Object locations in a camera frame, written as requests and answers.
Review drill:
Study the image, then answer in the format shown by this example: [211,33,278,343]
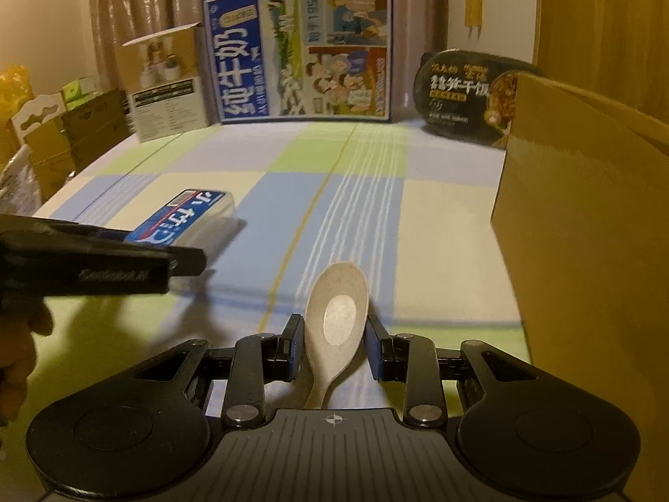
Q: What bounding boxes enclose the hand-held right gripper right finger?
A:
[364,315,541,430]

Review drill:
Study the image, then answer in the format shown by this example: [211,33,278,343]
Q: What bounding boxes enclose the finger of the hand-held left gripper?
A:
[168,247,207,278]

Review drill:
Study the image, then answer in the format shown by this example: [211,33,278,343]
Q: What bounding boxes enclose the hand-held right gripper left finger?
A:
[133,315,305,427]

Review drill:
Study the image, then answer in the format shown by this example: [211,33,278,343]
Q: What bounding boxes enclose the clear blue label box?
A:
[124,188,240,252]

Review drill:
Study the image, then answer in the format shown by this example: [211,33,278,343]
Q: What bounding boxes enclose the white speckled spoon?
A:
[303,263,370,410]

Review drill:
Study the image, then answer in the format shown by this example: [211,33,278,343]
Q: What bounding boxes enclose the brown paper bag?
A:
[490,72,669,430]

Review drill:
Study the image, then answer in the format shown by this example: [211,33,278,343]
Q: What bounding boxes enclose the plaid cloth covered desktop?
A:
[31,120,534,419]

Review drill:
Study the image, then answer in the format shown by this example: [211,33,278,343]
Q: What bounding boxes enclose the person's left hand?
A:
[0,300,54,424]

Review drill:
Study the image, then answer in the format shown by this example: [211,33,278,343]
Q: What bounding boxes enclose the white crumpled plastic bag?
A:
[0,146,43,215]

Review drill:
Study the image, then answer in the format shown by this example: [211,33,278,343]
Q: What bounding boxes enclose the light brown cardboard box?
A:
[23,120,77,202]

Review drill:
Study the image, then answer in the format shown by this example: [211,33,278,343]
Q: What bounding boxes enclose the dark brown cardboard box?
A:
[63,89,131,168]

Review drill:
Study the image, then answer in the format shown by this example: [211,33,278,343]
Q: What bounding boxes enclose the white cutout cardboard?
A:
[10,91,66,144]

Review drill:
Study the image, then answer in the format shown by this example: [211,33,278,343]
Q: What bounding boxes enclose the white product box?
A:
[116,22,207,143]

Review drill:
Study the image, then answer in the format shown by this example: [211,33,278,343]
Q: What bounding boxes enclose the green tissue pack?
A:
[61,76,102,110]

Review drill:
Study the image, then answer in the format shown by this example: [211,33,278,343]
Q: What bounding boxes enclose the yellow plastic bag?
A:
[0,63,35,168]

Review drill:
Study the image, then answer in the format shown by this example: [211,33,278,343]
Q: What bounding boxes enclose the blue illustrated milk carton box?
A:
[203,0,394,125]

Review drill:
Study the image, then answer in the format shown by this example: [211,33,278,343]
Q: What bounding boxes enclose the black instant meal bowl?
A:
[413,48,544,150]

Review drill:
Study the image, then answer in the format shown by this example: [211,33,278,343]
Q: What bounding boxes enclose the wooden door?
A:
[533,0,669,131]

